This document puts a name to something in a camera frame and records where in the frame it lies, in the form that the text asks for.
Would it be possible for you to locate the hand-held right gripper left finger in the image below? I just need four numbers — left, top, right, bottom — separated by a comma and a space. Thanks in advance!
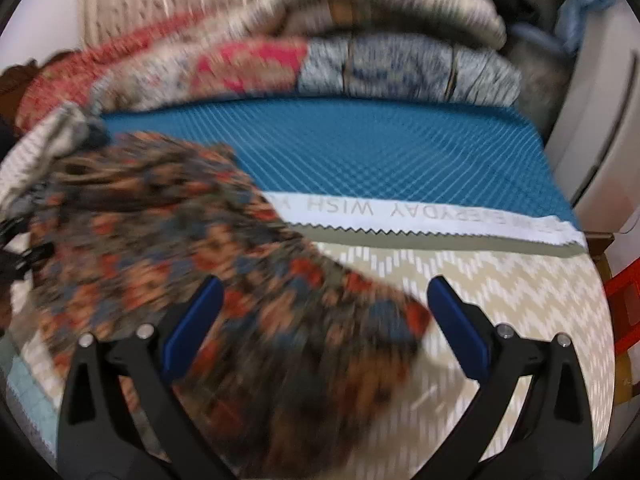
57, 276, 236, 480

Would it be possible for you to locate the floral patchwork quilt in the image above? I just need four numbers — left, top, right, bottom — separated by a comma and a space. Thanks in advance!
15, 0, 523, 131

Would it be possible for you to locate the brown floral garment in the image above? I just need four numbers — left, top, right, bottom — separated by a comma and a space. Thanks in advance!
27, 131, 433, 480

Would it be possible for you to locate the blue plastic bag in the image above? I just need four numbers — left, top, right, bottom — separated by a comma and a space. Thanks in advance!
554, 0, 623, 53

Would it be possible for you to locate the patterned patchwork bed sheet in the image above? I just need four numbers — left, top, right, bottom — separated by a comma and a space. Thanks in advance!
0, 94, 617, 480

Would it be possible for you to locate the dark clothes pile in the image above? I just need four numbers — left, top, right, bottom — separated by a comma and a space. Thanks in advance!
447, 0, 573, 116

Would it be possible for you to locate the white cabinet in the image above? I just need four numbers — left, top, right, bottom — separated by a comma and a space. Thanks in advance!
542, 0, 640, 233

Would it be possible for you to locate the white dotted cloth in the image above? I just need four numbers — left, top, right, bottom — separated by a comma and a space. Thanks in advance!
0, 104, 103, 211

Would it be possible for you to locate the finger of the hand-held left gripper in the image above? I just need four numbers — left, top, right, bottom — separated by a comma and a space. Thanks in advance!
0, 216, 53, 288

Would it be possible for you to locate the grey cloth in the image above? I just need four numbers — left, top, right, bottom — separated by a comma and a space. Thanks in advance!
84, 119, 112, 148

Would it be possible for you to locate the carved wooden headboard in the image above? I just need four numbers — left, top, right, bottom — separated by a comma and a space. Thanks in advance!
0, 59, 43, 108

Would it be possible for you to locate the red plastic object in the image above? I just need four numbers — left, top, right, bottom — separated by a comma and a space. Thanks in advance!
602, 264, 640, 323

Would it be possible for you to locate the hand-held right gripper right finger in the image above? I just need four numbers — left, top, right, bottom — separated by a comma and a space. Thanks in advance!
425, 275, 594, 480

